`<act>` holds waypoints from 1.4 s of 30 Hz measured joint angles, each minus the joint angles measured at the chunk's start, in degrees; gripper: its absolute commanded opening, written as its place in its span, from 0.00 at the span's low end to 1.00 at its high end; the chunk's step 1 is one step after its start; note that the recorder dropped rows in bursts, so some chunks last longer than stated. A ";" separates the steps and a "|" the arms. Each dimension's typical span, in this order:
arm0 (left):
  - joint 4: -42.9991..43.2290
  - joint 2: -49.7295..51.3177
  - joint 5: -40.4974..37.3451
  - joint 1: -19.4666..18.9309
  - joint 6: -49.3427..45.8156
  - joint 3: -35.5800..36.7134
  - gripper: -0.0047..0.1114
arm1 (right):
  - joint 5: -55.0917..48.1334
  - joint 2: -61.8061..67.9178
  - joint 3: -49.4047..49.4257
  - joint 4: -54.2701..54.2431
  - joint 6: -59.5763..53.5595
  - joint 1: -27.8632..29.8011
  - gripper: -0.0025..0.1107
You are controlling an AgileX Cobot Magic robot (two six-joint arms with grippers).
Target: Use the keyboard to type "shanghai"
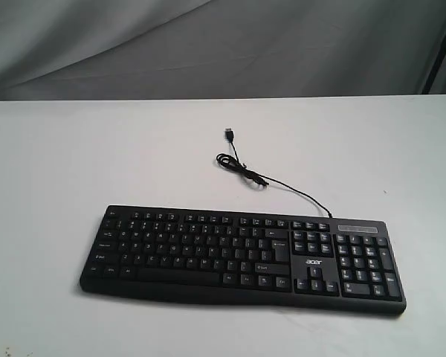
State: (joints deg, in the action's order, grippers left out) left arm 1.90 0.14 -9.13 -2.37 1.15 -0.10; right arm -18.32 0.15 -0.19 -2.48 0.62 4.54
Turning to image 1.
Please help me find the black acer keyboard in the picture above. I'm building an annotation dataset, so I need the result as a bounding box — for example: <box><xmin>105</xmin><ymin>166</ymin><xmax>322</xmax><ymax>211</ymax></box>
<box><xmin>80</xmin><ymin>205</ymin><xmax>407</xmax><ymax>315</ymax></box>

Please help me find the grey backdrop cloth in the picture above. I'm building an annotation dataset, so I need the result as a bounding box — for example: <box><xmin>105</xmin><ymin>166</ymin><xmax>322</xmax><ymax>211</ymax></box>
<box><xmin>0</xmin><ymin>1</ymin><xmax>446</xmax><ymax>100</ymax></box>

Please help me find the black USB cable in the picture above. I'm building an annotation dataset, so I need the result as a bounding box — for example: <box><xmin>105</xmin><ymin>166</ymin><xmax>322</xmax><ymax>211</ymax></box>
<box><xmin>216</xmin><ymin>127</ymin><xmax>335</xmax><ymax>219</ymax></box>

